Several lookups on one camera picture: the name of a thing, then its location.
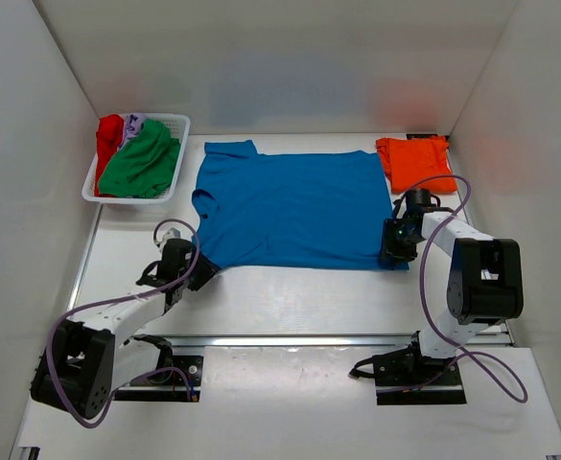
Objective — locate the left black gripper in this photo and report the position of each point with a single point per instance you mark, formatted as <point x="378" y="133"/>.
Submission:
<point x="208" y="269"/>

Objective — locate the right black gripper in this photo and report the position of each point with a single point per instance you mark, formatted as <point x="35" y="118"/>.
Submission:
<point x="389" y="250"/>

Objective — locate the blue t shirt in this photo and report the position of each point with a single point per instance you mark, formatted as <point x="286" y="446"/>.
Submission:
<point x="312" y="210"/>

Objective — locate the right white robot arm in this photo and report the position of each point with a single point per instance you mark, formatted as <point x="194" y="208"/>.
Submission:
<point x="485" y="284"/>

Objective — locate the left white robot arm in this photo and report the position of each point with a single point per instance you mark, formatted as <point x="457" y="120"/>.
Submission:
<point x="87" y="360"/>

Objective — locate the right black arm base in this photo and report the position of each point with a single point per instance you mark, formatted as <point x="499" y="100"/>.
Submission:
<point x="407" y="377"/>

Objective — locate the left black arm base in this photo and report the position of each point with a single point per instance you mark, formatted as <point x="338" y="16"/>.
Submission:
<point x="159" y="372"/>

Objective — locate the folded orange t shirt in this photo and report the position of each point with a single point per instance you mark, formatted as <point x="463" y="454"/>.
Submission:
<point x="406" y="162"/>

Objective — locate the green t shirt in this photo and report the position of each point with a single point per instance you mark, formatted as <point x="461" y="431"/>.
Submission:
<point x="144" y="167"/>

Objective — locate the white plastic basket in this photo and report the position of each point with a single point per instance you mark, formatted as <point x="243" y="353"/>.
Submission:
<point x="179" y="125"/>

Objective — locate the lilac t shirt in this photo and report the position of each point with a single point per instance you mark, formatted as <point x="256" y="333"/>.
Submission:
<point x="132" y="126"/>

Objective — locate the red t shirt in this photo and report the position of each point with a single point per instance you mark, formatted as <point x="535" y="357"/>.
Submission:
<point x="109" y="136"/>

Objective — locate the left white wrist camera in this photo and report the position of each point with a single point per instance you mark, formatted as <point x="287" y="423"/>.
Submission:
<point x="171" y="234"/>

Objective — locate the black tag at back wall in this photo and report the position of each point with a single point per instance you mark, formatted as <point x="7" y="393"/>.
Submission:
<point x="411" y="136"/>

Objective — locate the aluminium rail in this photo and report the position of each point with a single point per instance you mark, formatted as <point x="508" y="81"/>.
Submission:
<point x="254" y="306"/>

